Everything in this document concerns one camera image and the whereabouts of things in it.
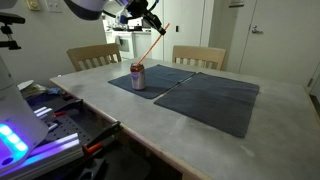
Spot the white light switch plate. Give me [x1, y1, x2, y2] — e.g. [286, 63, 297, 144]
[44, 0, 63, 14]

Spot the orange drinking straw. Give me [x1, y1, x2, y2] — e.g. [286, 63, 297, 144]
[136, 22, 171, 66]

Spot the black bracket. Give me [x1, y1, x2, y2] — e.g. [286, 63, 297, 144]
[76, 157, 108, 180]

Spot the white kitchen cabinet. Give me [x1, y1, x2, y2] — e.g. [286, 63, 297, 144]
[133, 31, 153, 60]

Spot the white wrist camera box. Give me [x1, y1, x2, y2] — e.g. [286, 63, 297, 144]
[115, 8, 130, 25]

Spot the dark blue cloth mat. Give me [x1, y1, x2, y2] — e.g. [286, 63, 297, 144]
[108, 64, 197, 100]
[153, 71, 261, 139]

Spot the black clamp orange handle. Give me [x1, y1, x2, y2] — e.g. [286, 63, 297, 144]
[82, 120, 122, 157]
[52, 98, 84, 118]

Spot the white countertop appliance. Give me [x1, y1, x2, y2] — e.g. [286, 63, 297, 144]
[127, 18, 143, 31]

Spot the white kitchen stove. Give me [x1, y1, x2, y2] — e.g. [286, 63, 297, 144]
[112, 30, 136, 62]

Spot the small aluminium block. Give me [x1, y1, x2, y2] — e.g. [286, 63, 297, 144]
[33, 106, 54, 121]

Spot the aluminium extrusion rail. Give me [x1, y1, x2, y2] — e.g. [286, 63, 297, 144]
[0, 132, 84, 180]

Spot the silver lever door handle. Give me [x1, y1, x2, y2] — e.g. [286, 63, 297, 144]
[251, 24, 264, 35]

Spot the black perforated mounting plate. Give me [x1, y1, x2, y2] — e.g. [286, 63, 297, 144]
[42, 114, 94, 148]

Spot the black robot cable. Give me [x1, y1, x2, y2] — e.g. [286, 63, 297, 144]
[100, 0, 161, 21]

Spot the small blue object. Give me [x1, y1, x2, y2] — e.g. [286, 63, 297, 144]
[46, 87, 63, 96]

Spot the red and silver soda can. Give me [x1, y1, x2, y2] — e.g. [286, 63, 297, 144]
[129, 62, 146, 91]

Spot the beige wall thermostat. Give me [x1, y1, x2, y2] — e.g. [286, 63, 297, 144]
[26, 0, 42, 12]

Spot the stack of papers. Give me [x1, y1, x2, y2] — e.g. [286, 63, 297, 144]
[22, 84, 48, 100]

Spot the light wooden chair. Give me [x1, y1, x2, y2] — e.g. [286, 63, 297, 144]
[65, 42, 123, 73]
[171, 44, 227, 71]

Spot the black camera on tripod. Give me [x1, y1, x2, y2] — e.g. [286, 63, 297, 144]
[0, 12, 27, 51]

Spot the grey wall sign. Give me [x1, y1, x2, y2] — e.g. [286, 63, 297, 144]
[228, 0, 246, 8]

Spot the white door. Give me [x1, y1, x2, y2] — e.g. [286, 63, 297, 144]
[238, 0, 320, 88]

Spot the microwave oven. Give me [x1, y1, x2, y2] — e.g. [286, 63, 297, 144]
[141, 18, 152, 30]

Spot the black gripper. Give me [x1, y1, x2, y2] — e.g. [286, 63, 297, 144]
[128, 0, 167, 36]

